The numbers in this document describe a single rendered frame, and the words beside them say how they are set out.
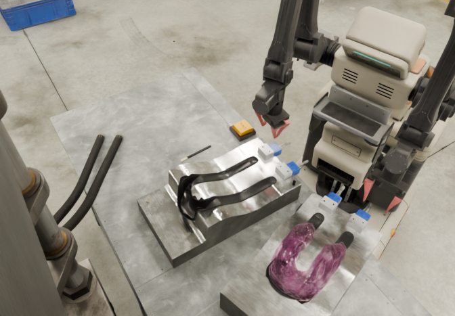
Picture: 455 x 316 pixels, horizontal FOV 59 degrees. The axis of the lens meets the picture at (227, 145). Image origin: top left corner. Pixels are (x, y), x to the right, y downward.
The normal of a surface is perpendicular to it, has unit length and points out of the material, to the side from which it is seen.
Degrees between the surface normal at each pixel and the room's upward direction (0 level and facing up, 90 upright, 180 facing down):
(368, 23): 43
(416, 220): 0
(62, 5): 90
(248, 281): 0
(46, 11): 91
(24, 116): 0
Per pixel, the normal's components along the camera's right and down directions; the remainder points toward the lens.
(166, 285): 0.02, -0.68
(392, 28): -0.40, -0.12
